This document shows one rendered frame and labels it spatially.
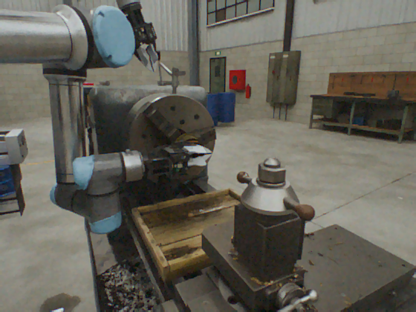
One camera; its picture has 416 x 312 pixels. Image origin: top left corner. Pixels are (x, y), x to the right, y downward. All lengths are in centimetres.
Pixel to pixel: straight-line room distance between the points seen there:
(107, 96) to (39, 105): 996
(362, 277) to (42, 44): 66
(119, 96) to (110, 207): 46
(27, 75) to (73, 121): 1017
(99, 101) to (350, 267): 85
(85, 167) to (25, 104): 1030
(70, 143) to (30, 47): 28
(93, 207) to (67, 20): 39
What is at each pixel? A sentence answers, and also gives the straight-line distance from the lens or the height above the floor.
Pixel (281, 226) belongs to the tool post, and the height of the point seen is 110.
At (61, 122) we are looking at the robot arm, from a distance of 74.
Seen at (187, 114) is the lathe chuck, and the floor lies 117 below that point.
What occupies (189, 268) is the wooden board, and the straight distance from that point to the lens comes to 64.
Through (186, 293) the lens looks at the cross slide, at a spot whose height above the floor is 96.
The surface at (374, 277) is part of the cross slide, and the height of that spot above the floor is 97.
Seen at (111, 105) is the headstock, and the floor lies 120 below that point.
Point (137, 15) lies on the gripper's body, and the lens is 100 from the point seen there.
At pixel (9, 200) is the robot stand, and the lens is 108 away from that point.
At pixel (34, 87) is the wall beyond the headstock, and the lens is 1091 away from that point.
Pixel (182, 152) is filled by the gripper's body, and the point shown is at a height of 111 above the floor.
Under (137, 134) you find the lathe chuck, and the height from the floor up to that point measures 112.
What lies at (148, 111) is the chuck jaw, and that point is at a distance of 87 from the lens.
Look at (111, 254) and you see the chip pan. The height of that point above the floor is 54.
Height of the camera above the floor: 129
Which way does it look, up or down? 17 degrees down
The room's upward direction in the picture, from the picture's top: straight up
